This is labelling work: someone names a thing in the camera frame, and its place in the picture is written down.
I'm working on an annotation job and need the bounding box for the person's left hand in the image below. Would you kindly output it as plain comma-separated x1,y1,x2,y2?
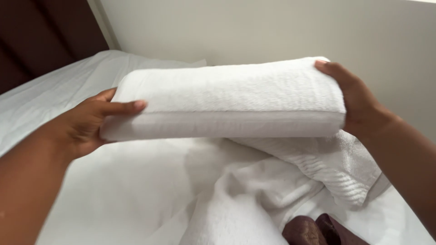
51,87,148,161

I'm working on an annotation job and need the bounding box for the person's right hand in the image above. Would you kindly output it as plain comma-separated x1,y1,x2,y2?
314,60,397,141

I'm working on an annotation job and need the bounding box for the white ribbed towel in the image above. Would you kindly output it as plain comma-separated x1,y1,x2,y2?
230,129,383,208

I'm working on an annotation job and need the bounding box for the dark brown headboard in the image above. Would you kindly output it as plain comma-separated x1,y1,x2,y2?
0,0,110,95

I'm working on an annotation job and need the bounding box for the person's maroon patterned clothing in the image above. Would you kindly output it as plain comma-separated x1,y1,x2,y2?
282,213,370,245

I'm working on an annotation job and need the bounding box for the crumpled white towel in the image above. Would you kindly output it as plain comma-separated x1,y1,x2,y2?
179,138,327,245

